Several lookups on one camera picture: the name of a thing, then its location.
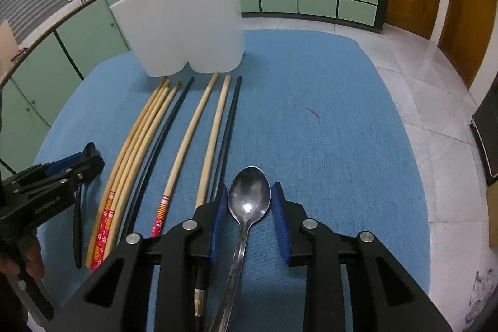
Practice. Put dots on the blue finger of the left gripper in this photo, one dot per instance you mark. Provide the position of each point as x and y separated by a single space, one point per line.
62 165

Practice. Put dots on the black appliance at right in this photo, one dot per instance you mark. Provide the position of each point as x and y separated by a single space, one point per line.
485 130

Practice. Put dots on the green lower kitchen cabinets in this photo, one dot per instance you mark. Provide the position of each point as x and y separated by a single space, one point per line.
44 76

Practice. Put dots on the blue table mat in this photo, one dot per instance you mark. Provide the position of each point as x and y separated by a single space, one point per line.
313 114

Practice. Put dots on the white plastic utensil holder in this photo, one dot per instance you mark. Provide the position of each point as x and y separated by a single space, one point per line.
167 35

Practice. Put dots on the plain bamboo chopstick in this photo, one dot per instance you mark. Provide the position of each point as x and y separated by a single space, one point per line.
132 166

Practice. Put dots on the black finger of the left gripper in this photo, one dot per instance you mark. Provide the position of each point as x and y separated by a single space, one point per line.
85 171

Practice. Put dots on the person's left hand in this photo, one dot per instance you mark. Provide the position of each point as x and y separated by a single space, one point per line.
30 257

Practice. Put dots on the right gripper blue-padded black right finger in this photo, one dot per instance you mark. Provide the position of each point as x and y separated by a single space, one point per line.
352 283

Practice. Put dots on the steel spoon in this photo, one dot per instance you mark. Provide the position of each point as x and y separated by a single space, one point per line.
248 202

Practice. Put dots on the brown cardboard board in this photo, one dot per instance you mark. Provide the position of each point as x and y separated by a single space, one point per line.
8 47

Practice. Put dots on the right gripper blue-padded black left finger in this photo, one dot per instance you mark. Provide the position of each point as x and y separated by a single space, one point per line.
115 296

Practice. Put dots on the black chopstick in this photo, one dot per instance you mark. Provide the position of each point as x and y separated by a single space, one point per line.
142 184
227 133

